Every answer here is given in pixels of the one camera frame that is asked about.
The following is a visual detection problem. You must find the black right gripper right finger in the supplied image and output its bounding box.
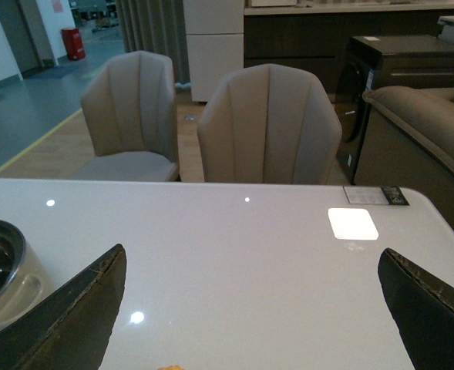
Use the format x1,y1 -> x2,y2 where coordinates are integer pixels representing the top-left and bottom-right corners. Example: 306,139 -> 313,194
378,248 -> 454,369

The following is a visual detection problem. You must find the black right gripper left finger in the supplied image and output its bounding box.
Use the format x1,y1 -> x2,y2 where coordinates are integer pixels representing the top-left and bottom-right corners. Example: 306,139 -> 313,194
0,244 -> 126,369

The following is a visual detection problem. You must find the yellow corn cob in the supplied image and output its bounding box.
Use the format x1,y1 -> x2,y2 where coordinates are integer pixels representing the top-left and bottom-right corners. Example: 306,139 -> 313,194
157,365 -> 183,370

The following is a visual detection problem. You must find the beige electric cooking pot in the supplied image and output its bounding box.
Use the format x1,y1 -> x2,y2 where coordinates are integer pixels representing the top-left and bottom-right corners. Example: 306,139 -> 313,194
0,220 -> 54,331

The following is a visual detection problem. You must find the table label sticker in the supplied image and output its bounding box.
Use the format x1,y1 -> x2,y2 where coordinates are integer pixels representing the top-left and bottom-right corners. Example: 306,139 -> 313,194
343,186 -> 409,206

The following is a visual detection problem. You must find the grey-brown sofa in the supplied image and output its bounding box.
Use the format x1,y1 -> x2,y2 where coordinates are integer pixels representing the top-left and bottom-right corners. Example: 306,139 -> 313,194
354,86 -> 454,227

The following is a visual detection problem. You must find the beige chair on left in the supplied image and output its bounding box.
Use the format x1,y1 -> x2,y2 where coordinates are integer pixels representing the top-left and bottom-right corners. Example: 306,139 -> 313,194
72,51 -> 180,182

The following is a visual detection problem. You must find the beige chair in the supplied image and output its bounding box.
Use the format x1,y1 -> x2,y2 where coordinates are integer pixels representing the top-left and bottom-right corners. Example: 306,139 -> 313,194
72,51 -> 180,182
197,64 -> 342,185

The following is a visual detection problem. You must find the beige chair on right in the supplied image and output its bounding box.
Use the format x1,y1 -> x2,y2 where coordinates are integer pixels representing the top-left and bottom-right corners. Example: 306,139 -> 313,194
197,64 -> 342,185

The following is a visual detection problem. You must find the red box on floor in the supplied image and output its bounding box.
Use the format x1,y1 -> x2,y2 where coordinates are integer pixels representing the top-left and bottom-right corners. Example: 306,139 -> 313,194
61,27 -> 86,61

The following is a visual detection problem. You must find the dark kitchen counter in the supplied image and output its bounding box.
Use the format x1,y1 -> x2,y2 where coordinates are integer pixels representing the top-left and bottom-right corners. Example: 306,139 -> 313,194
244,5 -> 454,93

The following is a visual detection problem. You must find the grey curtain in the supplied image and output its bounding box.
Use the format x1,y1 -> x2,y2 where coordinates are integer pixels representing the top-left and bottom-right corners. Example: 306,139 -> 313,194
116,0 -> 190,84

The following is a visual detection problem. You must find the white tall cabinet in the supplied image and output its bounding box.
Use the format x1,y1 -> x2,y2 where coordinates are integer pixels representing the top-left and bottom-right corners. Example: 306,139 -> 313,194
183,0 -> 244,103

